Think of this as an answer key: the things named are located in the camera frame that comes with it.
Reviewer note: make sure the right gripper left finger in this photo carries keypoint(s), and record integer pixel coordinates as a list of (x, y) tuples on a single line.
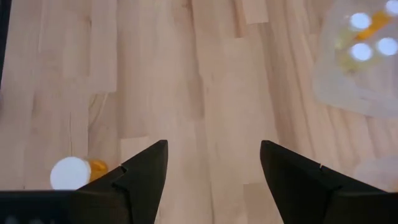
[(146, 174)]

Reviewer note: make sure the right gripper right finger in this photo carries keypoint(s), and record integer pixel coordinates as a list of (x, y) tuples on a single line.
[(289, 180)]

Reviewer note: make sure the orange pill bottle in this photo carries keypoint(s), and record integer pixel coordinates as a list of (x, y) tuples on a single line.
[(70, 172)]

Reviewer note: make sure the clear plastic bin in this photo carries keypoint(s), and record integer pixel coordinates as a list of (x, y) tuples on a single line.
[(335, 90)]

